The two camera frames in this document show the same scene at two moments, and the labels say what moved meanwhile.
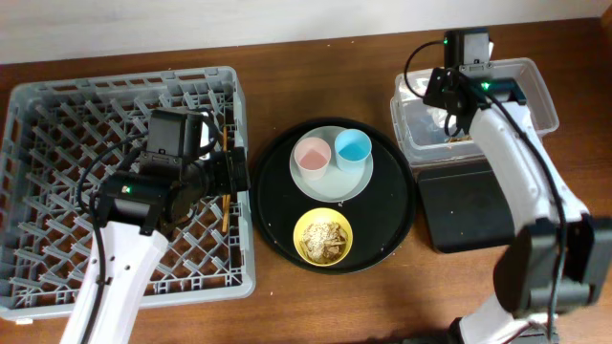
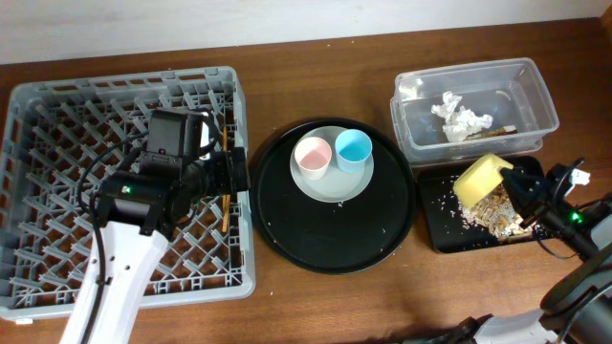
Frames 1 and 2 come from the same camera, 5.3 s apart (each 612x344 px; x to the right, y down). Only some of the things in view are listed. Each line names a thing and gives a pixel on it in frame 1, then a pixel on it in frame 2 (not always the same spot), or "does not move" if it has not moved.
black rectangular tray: (466, 205) does not move
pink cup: (312, 156) does not move
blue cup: (353, 149) does not move
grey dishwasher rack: (54, 131) does not move
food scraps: (323, 242) -> (495, 217)
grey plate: (338, 184) does not move
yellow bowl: (323, 236) -> (479, 181)
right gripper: (440, 89) -> (528, 199)
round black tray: (379, 216) does not move
